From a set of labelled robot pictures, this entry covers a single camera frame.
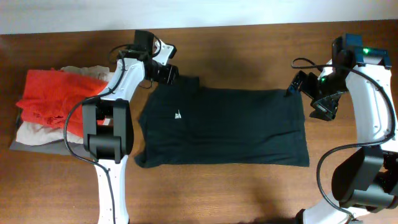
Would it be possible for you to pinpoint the black Nike t-shirt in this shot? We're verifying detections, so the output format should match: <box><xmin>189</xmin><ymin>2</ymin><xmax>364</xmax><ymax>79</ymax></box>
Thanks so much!
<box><xmin>135</xmin><ymin>77</ymin><xmax>310</xmax><ymax>168</ymax></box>

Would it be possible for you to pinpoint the grey folded shirt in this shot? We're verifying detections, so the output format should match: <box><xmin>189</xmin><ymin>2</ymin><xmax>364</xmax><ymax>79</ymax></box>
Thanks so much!
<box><xmin>9</xmin><ymin>111</ymin><xmax>71</xmax><ymax>156</ymax></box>

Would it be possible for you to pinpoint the black cable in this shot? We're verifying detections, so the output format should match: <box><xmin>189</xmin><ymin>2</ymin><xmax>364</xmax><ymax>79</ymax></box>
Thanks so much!
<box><xmin>290</xmin><ymin>57</ymin><xmax>397</xmax><ymax>224</ymax></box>
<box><xmin>62</xmin><ymin>34</ymin><xmax>162</xmax><ymax>224</ymax></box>

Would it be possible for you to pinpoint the beige folded shirt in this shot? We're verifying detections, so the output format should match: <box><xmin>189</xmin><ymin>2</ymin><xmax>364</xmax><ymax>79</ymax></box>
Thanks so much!
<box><xmin>16</xmin><ymin>65</ymin><xmax>114</xmax><ymax>146</ymax></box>

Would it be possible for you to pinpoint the red folded shirt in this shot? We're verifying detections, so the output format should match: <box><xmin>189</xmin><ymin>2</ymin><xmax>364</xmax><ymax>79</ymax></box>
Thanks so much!
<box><xmin>16</xmin><ymin>70</ymin><xmax>108</xmax><ymax>128</ymax></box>

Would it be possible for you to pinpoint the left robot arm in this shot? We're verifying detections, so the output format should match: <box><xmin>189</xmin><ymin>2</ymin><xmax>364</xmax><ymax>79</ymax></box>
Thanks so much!
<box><xmin>81</xmin><ymin>30</ymin><xmax>178</xmax><ymax>223</ymax></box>

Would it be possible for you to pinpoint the left black cable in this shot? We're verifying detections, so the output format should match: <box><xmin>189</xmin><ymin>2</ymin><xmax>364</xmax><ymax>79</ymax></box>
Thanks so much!
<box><xmin>62</xmin><ymin>34</ymin><xmax>162</xmax><ymax>224</ymax></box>

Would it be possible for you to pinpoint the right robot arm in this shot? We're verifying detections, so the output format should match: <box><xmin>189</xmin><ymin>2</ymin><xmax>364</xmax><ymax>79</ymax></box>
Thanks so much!
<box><xmin>286</xmin><ymin>34</ymin><xmax>397</xmax><ymax>223</ymax></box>

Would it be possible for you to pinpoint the right black cable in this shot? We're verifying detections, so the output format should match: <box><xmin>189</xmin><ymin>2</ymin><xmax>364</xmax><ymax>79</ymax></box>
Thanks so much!
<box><xmin>290</xmin><ymin>57</ymin><xmax>397</xmax><ymax>224</ymax></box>

